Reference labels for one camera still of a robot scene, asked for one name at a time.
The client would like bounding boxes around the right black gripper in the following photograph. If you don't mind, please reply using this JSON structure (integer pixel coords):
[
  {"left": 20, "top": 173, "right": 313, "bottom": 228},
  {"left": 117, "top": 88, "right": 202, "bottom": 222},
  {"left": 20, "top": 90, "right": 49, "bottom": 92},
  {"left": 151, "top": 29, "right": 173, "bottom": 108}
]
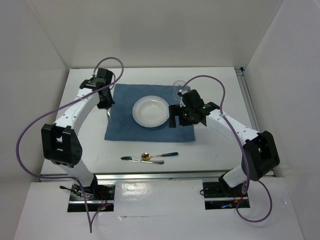
[{"left": 168, "top": 103, "right": 199, "bottom": 128}]

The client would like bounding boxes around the silver fork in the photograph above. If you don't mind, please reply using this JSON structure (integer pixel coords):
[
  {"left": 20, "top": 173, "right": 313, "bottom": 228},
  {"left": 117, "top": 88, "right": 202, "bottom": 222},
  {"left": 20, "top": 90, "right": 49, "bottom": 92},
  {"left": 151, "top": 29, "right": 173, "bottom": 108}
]
[{"left": 106, "top": 108, "right": 111, "bottom": 123}]

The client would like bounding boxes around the blue cloth napkin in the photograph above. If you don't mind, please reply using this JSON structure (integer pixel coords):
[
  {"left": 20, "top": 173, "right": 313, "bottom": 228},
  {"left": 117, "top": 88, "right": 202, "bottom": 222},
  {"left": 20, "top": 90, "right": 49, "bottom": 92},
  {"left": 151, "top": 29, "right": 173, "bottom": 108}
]
[{"left": 104, "top": 84, "right": 195, "bottom": 143}]

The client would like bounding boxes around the white bowl plate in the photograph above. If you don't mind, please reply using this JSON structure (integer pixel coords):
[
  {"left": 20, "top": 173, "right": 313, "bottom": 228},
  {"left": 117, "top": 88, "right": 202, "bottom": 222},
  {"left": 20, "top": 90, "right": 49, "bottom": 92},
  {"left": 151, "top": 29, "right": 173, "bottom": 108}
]
[{"left": 132, "top": 95, "right": 170, "bottom": 128}]

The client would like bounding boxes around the clear drinking glass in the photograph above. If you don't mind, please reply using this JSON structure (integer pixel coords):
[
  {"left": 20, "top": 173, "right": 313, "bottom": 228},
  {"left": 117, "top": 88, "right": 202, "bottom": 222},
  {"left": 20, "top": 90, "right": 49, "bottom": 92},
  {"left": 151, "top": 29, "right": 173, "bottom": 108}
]
[{"left": 172, "top": 80, "right": 188, "bottom": 101}]

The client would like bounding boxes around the gold spoon green handle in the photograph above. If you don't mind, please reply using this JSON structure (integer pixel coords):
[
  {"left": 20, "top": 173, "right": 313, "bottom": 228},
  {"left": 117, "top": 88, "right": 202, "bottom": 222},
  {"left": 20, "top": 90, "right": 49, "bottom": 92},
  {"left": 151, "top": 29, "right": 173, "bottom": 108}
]
[{"left": 141, "top": 152, "right": 179, "bottom": 161}]

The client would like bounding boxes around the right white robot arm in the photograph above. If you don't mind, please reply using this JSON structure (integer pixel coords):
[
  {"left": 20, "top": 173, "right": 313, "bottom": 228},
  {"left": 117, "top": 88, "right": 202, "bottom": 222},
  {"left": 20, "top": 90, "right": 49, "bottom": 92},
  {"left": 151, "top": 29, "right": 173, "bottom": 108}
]
[{"left": 168, "top": 89, "right": 280, "bottom": 196}]

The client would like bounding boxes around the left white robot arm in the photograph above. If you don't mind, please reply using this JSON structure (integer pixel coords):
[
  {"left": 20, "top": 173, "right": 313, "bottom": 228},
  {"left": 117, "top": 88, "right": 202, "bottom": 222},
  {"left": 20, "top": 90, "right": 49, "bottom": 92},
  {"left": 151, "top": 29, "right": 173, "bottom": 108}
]
[{"left": 41, "top": 68, "right": 115, "bottom": 200}]

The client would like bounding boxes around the silver table knife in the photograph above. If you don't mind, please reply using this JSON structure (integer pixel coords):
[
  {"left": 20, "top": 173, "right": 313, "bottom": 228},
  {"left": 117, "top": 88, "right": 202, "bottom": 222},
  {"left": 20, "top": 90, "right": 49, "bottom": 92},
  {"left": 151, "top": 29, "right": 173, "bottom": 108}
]
[{"left": 120, "top": 156, "right": 165, "bottom": 165}]

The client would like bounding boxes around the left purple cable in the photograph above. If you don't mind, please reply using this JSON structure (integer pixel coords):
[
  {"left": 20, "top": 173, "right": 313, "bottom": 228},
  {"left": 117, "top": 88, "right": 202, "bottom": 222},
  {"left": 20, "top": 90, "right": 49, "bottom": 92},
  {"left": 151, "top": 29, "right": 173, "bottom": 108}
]
[{"left": 15, "top": 56, "right": 125, "bottom": 234}]

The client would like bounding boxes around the aluminium front rail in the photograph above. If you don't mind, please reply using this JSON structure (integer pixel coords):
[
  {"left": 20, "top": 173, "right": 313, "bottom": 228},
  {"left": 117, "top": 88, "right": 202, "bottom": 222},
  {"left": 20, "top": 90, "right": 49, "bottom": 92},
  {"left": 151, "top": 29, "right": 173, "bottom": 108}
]
[{"left": 39, "top": 169, "right": 226, "bottom": 182}]

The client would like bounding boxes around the aluminium rail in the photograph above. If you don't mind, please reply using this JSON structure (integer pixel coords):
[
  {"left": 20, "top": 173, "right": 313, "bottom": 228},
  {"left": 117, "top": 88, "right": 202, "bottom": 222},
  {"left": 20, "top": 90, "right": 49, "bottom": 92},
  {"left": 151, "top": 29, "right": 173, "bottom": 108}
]
[
  {"left": 234, "top": 66, "right": 276, "bottom": 178},
  {"left": 39, "top": 169, "right": 226, "bottom": 182}
]

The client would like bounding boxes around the aluminium right side rail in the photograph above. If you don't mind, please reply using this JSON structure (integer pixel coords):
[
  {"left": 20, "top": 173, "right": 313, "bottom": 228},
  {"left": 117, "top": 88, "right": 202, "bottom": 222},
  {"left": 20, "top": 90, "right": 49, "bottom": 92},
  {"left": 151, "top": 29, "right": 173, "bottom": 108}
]
[{"left": 234, "top": 66, "right": 276, "bottom": 178}]

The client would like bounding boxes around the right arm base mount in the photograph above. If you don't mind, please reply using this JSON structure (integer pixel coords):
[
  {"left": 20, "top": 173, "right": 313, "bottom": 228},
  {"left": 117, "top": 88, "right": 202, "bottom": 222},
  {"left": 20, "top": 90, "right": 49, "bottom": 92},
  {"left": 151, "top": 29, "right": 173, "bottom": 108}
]
[{"left": 199, "top": 177, "right": 251, "bottom": 210}]

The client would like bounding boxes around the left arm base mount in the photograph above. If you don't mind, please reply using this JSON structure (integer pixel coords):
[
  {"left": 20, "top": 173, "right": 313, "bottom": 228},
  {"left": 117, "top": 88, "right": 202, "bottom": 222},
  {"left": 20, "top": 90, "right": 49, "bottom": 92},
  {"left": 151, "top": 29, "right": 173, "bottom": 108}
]
[{"left": 59, "top": 183, "right": 116, "bottom": 213}]

